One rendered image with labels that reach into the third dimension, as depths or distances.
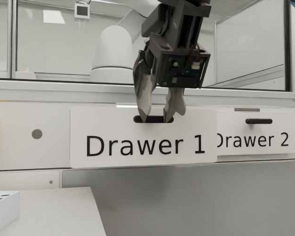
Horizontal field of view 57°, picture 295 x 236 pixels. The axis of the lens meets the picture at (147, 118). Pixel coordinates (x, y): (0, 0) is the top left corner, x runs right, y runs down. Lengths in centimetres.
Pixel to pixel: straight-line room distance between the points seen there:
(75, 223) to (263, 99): 60
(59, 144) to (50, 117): 6
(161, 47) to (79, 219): 26
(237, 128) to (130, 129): 33
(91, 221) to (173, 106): 22
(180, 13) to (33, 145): 43
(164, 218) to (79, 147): 31
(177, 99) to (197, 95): 27
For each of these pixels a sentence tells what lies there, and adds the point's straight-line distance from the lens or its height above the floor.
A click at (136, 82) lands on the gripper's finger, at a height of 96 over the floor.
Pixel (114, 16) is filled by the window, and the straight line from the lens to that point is 71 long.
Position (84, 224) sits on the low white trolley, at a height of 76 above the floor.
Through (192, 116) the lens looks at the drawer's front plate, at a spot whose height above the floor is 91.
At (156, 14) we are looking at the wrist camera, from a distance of 42.
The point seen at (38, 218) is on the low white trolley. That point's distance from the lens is 44.
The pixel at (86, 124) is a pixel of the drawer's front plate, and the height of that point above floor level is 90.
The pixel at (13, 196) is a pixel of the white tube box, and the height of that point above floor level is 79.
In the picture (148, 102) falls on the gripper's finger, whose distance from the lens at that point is 42.
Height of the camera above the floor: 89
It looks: 2 degrees up
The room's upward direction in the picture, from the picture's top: straight up
